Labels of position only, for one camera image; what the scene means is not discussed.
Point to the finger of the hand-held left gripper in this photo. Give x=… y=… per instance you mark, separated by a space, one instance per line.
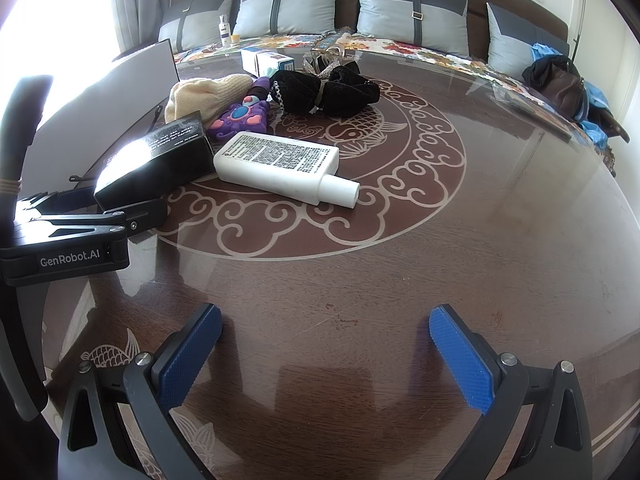
x=145 y=215
x=75 y=195

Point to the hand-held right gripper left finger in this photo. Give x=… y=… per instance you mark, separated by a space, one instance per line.
x=190 y=355

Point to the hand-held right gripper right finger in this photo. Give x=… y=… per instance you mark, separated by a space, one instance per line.
x=462 y=360

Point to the black cardboard box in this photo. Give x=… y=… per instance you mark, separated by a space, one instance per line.
x=165 y=160

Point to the purple toy hairbrush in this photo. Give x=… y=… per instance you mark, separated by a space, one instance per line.
x=240 y=120

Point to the brown patterned glass desktop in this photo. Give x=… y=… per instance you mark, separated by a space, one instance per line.
x=350 y=285

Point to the cream knitted hat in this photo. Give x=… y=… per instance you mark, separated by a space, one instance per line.
x=205 y=97

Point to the white flat plastic bottle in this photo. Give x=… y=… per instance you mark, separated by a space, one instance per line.
x=280 y=165

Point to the white board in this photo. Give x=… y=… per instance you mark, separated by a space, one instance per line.
x=140 y=65

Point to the blue and white carton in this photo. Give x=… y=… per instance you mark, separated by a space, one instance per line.
x=265 y=61

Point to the grey two-tone cushion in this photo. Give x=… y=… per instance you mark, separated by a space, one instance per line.
x=200 y=22
x=410 y=15
x=295 y=10
x=515 y=40

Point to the small white lotion bottle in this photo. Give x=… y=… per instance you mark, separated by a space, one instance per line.
x=224 y=30

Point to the grey curtain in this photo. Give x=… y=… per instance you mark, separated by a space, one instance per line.
x=145 y=0

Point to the black knitted hat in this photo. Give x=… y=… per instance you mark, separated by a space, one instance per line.
x=340 y=90

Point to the clear hair claw clip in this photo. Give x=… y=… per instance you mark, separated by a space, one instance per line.
x=327 y=55

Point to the brown sofa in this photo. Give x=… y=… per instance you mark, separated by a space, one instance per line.
x=350 y=0

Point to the blue cloth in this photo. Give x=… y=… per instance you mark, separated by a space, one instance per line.
x=597 y=95

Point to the floral sofa cover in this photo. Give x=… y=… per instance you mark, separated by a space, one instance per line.
x=450 y=60

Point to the grey curved chair rail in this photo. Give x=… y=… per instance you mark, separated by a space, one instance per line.
x=22 y=360

